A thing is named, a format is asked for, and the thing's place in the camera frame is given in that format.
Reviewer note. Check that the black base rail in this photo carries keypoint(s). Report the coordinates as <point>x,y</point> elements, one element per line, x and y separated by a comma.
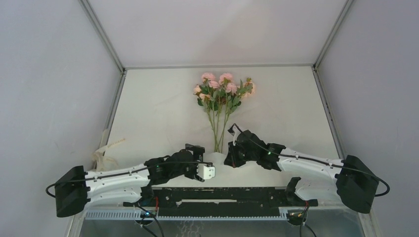
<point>256,200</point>

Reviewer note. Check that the circuit board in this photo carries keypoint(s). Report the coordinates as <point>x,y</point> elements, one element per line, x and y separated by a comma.
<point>148,215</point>
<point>295,215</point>

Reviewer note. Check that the white wrapping paper sheet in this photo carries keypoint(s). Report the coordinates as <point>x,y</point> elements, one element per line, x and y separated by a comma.
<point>158,114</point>

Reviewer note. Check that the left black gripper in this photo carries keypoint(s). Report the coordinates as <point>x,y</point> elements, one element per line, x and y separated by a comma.
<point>197,152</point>

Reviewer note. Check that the pink flower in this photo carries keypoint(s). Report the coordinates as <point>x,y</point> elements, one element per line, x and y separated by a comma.
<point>245,88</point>
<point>207,99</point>
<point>226,116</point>

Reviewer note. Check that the pink flower two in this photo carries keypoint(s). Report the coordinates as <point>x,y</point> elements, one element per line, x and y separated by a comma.
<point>209,79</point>

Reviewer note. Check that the pink flower one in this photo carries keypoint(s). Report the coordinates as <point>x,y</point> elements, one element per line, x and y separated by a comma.
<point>222,79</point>

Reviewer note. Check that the right circuit board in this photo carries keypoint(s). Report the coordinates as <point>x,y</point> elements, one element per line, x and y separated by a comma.
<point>295,215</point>

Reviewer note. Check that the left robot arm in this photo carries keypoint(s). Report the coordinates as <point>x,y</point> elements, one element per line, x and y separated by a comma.
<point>79,189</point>

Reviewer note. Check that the cream ribbon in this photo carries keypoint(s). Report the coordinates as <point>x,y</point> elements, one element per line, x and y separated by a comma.
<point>102,162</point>

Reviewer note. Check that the left circuit board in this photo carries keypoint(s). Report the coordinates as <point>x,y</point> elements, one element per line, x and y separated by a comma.
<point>148,215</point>

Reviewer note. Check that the white slotted cable duct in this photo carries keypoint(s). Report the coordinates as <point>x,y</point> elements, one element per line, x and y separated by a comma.
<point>135,215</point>

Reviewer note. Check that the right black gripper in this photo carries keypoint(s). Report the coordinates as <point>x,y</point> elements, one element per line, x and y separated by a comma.
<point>231,159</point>

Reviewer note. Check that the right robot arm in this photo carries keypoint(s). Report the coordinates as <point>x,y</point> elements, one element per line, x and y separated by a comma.
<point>347,180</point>

